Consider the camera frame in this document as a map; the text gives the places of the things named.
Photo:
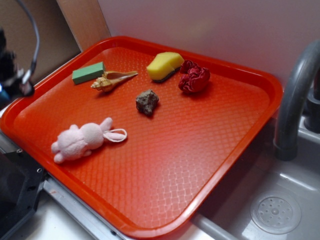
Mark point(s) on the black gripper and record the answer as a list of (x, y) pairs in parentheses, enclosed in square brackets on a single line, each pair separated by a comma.
[(14, 81)]

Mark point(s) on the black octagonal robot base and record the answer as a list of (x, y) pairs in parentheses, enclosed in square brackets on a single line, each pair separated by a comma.
[(21, 179)]

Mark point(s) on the brown cardboard panel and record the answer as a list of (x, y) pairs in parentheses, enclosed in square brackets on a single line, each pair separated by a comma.
[(66, 28)]

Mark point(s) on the green rectangular block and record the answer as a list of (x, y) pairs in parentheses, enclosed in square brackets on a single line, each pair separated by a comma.
[(88, 73)]

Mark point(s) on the pink plush bunny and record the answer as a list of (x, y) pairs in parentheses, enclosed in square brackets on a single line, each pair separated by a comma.
[(79, 142)]

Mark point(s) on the brown spiral seashell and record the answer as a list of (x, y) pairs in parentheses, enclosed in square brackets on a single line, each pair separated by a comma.
[(111, 79)]

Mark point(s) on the brown rock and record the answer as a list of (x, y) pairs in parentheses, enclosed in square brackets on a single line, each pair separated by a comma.
[(146, 102)]

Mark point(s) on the red plastic tray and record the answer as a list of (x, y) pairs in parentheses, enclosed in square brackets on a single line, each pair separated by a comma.
[(149, 185)]

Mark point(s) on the yellow sponge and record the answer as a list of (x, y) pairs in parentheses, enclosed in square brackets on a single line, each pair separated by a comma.
[(164, 65)]

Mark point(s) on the crumpled red scrunchie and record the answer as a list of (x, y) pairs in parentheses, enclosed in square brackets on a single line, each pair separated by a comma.
[(194, 77)]

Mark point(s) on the grey toy sink basin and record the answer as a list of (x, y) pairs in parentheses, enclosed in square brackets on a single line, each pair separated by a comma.
[(263, 198)]

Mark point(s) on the grey toy faucet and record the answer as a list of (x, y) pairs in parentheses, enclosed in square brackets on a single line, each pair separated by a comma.
[(302, 93)]

